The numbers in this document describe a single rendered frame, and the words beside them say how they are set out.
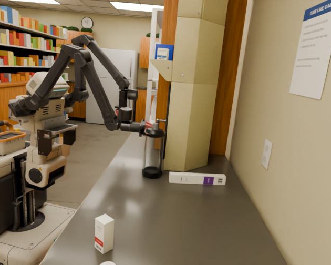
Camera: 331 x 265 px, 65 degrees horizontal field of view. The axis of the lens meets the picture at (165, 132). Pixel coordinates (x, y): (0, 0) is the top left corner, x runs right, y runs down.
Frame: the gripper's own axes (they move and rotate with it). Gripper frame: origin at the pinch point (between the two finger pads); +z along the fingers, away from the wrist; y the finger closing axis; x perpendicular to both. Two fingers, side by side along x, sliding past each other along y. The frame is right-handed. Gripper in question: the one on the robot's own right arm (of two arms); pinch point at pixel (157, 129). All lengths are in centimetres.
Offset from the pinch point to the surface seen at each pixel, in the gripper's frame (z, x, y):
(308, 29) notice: 47, -55, -39
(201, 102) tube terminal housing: 21.7, -17.0, 1.9
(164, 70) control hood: 0.8, -31.9, -1.6
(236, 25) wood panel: 40, -57, 39
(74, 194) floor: -92, 133, 111
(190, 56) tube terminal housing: 12.8, -39.8, -0.5
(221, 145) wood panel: 42, 18, 29
